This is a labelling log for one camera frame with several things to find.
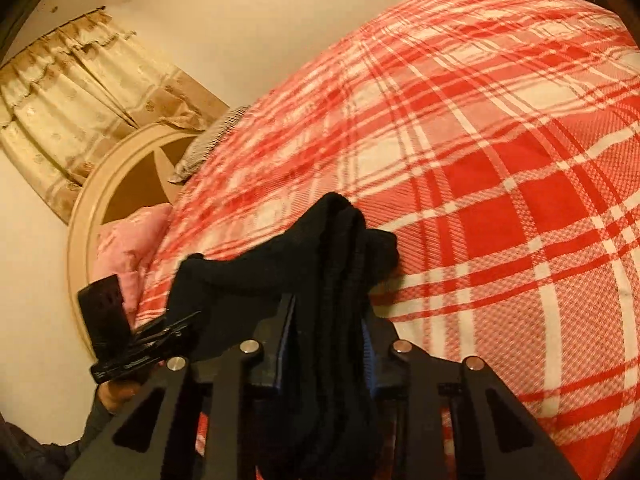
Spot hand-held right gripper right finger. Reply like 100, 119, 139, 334
360, 310, 581, 480

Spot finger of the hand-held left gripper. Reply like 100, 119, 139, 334
132, 311, 202, 347

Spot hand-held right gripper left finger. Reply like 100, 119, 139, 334
65, 292, 296, 480

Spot black pants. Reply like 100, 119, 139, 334
165, 192, 401, 480

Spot person's left forearm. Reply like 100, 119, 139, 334
0, 400, 118, 480

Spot person's left hand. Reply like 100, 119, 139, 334
97, 379, 143, 415

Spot pink quilt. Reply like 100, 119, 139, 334
92, 203, 173, 321

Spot beige and brown headboard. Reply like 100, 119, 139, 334
67, 122, 201, 356

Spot grey floral pillow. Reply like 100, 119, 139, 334
167, 105, 251, 183

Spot red plaid bed sheet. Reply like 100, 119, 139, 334
135, 0, 640, 480

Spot beige floral curtain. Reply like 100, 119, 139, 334
0, 10, 231, 225

